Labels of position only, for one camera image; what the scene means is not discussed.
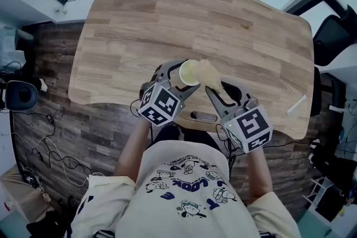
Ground white paper strip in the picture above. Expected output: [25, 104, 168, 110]
[286, 94, 307, 116]

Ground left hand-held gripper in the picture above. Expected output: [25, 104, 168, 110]
[137, 58, 201, 128]

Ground person's black trousers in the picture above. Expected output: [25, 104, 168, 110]
[152, 124, 224, 153]

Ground cream printed shirt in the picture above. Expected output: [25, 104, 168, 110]
[71, 139, 301, 238]

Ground white dome headset device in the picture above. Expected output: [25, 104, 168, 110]
[5, 80, 39, 113]

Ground yellow paper cup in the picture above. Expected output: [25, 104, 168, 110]
[178, 60, 201, 86]

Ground person's right forearm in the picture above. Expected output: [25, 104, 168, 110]
[245, 147, 273, 204]

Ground black floor cable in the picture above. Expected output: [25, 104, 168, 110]
[30, 114, 93, 176]

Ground black bag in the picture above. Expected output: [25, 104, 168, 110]
[26, 210, 73, 238]

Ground black patterned pouch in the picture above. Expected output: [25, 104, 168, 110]
[19, 166, 42, 187]

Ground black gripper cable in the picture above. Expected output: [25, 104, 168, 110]
[216, 124, 238, 173]

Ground cardboard box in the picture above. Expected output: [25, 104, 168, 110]
[0, 172, 54, 224]

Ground beige sponge piece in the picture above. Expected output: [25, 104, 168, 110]
[191, 58, 225, 93]

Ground white metal rack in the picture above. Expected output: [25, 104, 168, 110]
[302, 175, 335, 214]

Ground black office chair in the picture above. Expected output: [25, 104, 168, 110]
[309, 4, 357, 118]

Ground person's left forearm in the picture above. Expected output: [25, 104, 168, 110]
[113, 119, 151, 176]

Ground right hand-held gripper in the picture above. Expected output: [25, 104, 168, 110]
[205, 80, 273, 154]

